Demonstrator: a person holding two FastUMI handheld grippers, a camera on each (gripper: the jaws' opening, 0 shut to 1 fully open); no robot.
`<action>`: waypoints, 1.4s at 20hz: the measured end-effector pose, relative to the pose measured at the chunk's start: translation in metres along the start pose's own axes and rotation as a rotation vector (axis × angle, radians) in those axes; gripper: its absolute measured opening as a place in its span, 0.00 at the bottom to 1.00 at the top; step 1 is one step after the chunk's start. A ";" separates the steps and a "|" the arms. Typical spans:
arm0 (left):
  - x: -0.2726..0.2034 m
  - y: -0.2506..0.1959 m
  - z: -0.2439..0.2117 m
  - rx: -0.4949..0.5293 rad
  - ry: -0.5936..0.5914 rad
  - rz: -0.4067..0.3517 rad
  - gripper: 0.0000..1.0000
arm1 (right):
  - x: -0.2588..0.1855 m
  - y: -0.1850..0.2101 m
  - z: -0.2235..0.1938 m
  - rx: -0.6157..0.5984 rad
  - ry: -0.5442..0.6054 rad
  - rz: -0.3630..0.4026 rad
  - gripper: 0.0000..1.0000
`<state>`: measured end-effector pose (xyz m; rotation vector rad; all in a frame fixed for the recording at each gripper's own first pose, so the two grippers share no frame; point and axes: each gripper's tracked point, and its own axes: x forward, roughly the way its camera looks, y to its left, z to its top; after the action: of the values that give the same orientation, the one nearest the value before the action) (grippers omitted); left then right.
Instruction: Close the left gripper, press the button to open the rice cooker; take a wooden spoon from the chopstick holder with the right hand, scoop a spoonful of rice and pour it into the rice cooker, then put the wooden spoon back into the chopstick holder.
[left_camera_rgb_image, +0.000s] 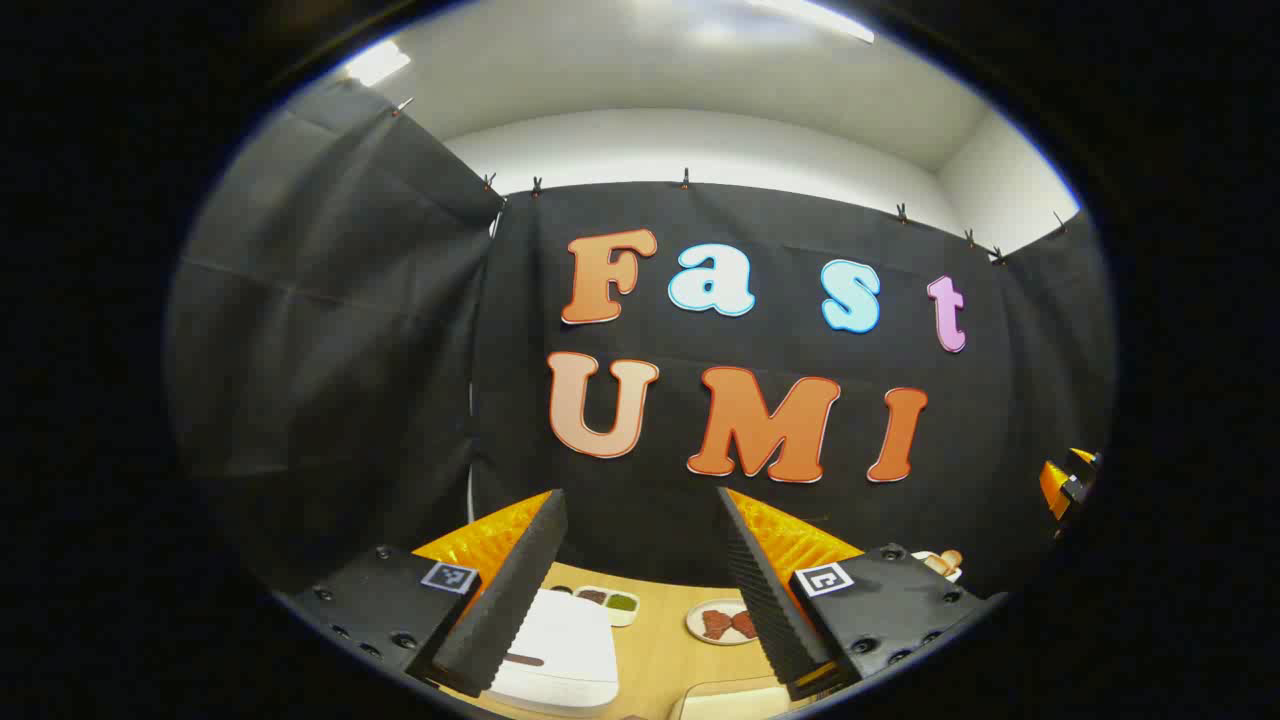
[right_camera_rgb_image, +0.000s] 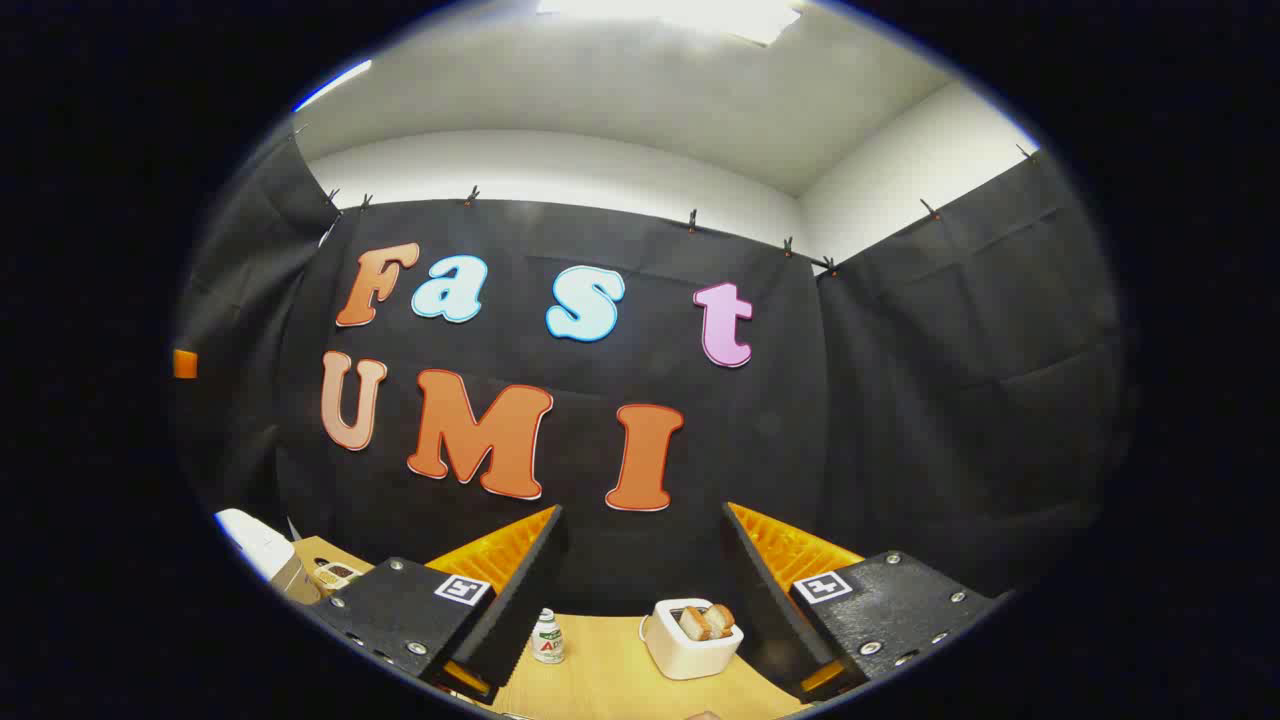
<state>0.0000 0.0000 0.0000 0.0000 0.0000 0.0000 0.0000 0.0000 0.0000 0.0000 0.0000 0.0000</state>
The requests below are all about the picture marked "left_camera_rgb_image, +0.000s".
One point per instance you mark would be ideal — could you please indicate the white sectioned condiment dish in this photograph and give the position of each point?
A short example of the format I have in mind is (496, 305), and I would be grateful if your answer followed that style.
(610, 603)

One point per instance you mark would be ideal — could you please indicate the white toaster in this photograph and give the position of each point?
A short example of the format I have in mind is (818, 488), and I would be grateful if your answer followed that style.
(956, 575)

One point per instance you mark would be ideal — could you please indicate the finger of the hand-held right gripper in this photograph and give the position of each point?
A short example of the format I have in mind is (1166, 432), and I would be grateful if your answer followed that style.
(1055, 485)

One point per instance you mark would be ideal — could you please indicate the row of black cloth clips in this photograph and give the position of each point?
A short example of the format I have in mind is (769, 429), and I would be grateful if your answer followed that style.
(685, 178)

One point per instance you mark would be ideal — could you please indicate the black backdrop cloth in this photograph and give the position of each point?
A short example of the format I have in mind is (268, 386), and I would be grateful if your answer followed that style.
(350, 350)

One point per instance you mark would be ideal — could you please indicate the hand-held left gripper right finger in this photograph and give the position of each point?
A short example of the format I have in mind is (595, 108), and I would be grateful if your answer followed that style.
(765, 600)

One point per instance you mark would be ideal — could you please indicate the toast slice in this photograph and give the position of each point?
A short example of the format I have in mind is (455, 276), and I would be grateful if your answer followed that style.
(952, 558)
(935, 565)

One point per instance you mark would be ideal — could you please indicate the white rice cooker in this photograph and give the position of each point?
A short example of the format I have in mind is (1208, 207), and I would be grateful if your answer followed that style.
(570, 640)

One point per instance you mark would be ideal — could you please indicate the brown meat piece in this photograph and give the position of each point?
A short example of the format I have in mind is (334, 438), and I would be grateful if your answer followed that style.
(716, 624)
(743, 624)

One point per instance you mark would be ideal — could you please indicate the ceiling light panel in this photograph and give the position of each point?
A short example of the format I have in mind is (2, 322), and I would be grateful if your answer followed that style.
(810, 18)
(378, 62)

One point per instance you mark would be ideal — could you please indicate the white round plate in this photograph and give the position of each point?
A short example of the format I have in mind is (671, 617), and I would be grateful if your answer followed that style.
(703, 627)

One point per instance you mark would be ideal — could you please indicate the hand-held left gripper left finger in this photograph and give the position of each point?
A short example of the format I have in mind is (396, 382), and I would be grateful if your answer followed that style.
(505, 590)

